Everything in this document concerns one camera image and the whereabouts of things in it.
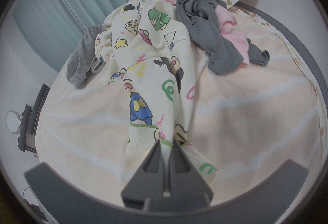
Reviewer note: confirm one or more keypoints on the white printed pyjama top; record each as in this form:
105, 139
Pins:
153, 64

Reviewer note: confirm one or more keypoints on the blue-green curtain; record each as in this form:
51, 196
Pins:
64, 13

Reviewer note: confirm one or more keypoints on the bed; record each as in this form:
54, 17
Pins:
256, 115

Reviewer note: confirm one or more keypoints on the black chest of drawers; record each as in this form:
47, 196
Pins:
41, 107

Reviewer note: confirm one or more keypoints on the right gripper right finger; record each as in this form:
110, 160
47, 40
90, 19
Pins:
189, 182

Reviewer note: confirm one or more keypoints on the pink garment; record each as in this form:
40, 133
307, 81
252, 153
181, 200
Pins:
235, 38

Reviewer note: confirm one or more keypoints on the black garment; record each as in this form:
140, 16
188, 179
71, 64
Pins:
205, 28

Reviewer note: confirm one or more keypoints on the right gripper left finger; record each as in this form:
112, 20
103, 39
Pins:
143, 182

